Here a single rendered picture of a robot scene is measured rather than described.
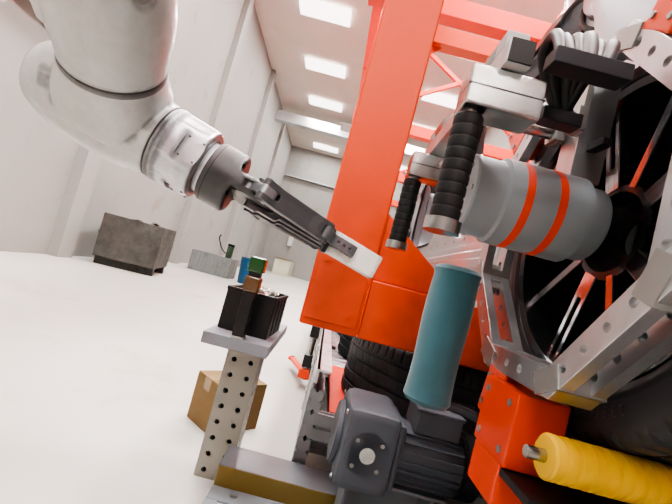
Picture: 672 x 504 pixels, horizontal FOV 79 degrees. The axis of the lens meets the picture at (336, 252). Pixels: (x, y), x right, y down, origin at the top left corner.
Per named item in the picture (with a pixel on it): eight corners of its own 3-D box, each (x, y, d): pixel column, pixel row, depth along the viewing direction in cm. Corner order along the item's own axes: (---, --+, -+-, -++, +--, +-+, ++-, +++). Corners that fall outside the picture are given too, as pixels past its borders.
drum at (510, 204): (606, 266, 59) (627, 174, 60) (464, 228, 59) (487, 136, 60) (553, 268, 73) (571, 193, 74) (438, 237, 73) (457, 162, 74)
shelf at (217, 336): (266, 359, 100) (269, 347, 101) (199, 341, 100) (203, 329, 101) (285, 333, 143) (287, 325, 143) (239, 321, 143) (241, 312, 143)
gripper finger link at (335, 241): (321, 227, 50) (325, 223, 47) (356, 248, 50) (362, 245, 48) (315, 237, 50) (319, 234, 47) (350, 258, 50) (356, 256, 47)
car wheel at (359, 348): (569, 468, 127) (586, 394, 128) (383, 442, 108) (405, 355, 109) (450, 393, 190) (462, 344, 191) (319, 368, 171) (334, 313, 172)
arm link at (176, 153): (132, 162, 42) (183, 192, 43) (180, 94, 44) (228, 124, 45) (152, 185, 51) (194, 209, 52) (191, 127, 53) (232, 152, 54)
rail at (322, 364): (324, 452, 115) (344, 376, 117) (292, 444, 115) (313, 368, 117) (328, 330, 362) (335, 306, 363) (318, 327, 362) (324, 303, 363)
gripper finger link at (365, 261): (334, 230, 51) (335, 229, 50) (381, 258, 52) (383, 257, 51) (323, 250, 50) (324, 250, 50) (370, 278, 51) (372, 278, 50)
